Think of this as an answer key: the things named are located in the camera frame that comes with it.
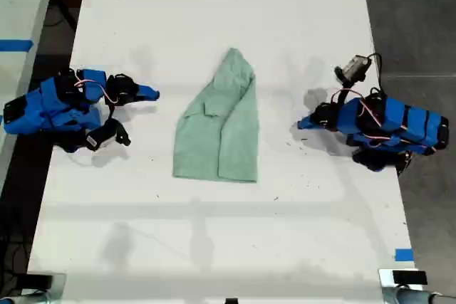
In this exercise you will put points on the black camera box white label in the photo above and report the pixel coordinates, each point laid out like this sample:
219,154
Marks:
103,136

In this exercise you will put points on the small black box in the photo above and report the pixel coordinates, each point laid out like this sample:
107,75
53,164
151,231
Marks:
40,280
409,277

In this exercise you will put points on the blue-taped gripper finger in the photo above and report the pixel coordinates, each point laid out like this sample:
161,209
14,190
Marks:
304,126
151,97
144,89
310,120

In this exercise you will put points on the silver metal bracket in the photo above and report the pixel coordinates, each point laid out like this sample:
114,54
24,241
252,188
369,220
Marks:
385,284

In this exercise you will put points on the pale side table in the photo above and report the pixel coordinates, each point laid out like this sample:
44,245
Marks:
21,5

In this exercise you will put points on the long blue tape strip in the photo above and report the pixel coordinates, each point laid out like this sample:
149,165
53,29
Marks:
16,45

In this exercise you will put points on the pale green t-shirt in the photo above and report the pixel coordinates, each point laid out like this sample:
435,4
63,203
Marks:
213,133

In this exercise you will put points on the short black camera stalk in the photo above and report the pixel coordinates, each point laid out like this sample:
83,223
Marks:
345,94
111,111

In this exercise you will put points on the short blue tape strip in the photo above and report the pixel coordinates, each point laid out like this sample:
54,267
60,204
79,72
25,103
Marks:
404,255

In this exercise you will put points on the blue and black arm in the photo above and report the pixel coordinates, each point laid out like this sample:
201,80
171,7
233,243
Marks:
409,122
46,106

